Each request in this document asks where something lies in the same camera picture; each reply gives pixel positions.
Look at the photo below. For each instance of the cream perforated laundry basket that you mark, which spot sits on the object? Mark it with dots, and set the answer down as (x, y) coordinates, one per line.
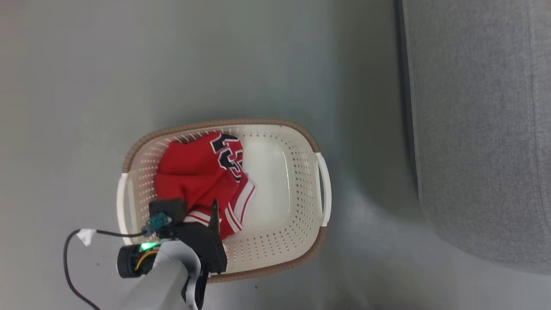
(269, 181)

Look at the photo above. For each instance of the grey fabric sofa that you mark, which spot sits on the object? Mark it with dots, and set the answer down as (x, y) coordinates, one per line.
(473, 129)

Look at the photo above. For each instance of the red basketball jersey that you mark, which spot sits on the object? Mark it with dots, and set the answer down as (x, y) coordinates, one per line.
(193, 172)

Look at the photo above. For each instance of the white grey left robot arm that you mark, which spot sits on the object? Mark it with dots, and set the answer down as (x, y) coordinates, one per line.
(165, 280)

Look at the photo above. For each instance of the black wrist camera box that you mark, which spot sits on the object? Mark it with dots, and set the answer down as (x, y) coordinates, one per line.
(168, 211)

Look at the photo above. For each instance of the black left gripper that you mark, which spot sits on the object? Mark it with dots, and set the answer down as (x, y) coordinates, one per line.
(206, 249)

